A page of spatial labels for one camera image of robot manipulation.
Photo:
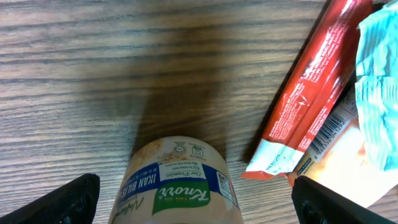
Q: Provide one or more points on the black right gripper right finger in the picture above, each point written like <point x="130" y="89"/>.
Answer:
<point x="317" y="204"/>

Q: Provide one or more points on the green lid jar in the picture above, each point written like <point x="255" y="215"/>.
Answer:
<point x="176" y="179"/>

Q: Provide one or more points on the teal orange tissue pack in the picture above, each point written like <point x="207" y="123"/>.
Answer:
<point x="336" y="158"/>

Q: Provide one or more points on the teal wet wipes pack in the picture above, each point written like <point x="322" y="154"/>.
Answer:
<point x="376" y="86"/>

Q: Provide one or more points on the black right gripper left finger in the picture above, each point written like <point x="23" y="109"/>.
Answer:
<point x="72" y="203"/>

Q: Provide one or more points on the red snack bar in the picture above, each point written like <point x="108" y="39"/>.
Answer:
<point x="317" y="80"/>

